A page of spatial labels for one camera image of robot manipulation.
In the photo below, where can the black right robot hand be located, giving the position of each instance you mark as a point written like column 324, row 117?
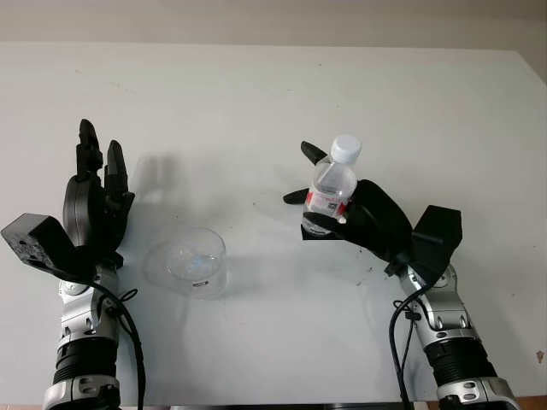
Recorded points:
column 380, row 222

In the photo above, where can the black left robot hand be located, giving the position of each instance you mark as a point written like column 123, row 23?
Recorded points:
column 85, row 209

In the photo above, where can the clear plastic water bottle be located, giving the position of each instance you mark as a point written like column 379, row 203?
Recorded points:
column 333, row 183

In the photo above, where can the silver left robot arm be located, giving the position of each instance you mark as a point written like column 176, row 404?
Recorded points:
column 85, row 333

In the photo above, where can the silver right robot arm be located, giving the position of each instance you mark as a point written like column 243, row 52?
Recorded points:
column 453, row 333

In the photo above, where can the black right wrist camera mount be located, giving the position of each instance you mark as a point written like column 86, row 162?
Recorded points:
column 436, row 239

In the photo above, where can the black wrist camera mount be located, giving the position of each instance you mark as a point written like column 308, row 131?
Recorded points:
column 38, row 243
column 436, row 239

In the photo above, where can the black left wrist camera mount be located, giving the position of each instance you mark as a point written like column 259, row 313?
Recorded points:
column 38, row 243

